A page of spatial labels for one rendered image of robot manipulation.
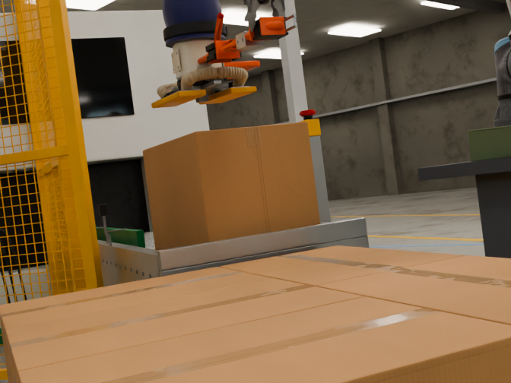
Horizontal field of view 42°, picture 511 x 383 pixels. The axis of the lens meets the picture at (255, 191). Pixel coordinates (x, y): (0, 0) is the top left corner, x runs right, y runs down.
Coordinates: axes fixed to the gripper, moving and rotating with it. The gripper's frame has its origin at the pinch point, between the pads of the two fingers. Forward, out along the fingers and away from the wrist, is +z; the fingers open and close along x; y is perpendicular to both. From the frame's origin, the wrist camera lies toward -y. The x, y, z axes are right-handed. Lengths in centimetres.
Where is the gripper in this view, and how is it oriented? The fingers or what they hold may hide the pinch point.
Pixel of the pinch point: (268, 27)
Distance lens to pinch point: 197.1
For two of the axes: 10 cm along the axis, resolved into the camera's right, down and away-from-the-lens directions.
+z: 1.3, 9.9, 0.1
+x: -9.1, 1.2, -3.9
